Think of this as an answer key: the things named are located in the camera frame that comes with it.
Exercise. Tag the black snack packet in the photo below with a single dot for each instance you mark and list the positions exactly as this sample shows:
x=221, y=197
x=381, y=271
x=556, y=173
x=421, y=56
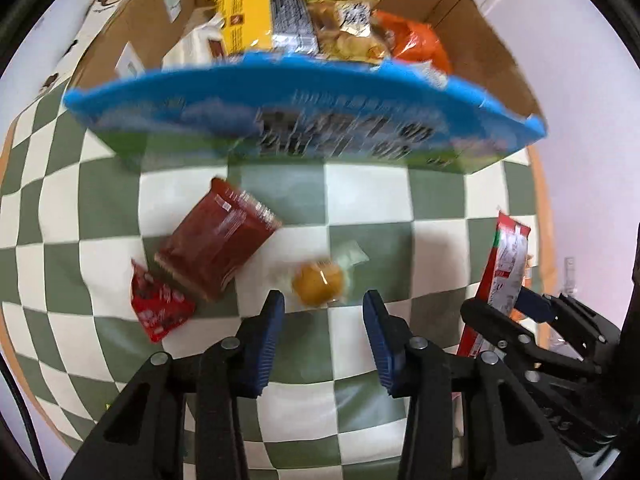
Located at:
x=292, y=15

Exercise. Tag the small red snack packet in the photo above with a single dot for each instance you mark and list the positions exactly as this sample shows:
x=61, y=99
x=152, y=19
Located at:
x=157, y=302

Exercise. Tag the red and white snack packet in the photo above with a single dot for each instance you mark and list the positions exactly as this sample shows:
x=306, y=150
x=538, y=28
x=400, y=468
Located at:
x=505, y=265

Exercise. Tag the blue printed cardboard box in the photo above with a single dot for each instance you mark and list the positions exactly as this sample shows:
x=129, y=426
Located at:
x=350, y=125

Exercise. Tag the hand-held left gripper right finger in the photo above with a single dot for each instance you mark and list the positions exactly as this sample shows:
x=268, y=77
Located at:
x=380, y=345

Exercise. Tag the orange snack packet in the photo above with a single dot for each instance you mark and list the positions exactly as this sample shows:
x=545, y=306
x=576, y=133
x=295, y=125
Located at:
x=415, y=42

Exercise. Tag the green white checkered mat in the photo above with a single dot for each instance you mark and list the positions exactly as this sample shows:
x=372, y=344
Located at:
x=75, y=220

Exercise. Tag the yellow-topped clear biscuit packet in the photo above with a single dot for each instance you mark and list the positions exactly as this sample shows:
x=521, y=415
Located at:
x=345, y=30

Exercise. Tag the clear-wrapped round pastry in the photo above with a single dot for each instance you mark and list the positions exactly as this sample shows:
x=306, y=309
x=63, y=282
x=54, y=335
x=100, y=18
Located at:
x=317, y=282

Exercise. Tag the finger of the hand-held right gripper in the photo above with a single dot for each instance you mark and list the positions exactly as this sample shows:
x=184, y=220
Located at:
x=500, y=327
x=535, y=305

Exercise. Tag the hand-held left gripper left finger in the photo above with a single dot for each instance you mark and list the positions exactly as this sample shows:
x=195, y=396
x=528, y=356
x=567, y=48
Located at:
x=265, y=340

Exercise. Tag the bear print pillow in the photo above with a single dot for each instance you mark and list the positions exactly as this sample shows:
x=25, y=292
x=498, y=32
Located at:
x=100, y=15

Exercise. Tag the large yellow snack packet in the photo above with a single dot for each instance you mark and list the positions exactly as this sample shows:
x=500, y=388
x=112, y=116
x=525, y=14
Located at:
x=245, y=20

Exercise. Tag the dark red snack packet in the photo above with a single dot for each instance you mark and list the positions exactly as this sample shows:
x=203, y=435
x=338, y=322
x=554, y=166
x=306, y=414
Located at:
x=215, y=240

